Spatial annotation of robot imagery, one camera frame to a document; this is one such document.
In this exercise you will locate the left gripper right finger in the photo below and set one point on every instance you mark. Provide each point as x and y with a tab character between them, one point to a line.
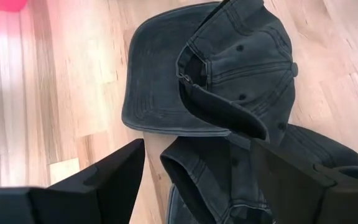
315	202

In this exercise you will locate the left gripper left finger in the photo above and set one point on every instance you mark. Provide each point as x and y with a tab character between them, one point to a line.
73	199

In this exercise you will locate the dark grey baseball cap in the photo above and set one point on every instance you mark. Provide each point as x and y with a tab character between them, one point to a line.
216	174
154	77

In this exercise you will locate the red tray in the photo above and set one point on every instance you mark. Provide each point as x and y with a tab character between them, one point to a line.
2	4

